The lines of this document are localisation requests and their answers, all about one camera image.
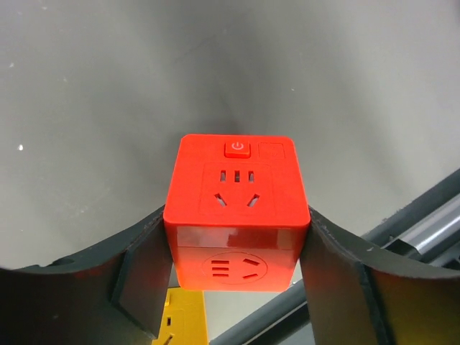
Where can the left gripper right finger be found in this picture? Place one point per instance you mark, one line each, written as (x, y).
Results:
(359, 293)

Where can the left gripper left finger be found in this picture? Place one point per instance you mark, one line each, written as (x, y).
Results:
(112, 292)

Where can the yellow cube adapter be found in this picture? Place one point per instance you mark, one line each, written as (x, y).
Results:
(184, 319)

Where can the red cube adapter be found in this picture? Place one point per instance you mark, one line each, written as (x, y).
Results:
(236, 213)

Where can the grey metal frame rail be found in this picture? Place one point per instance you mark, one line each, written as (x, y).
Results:
(426, 230)

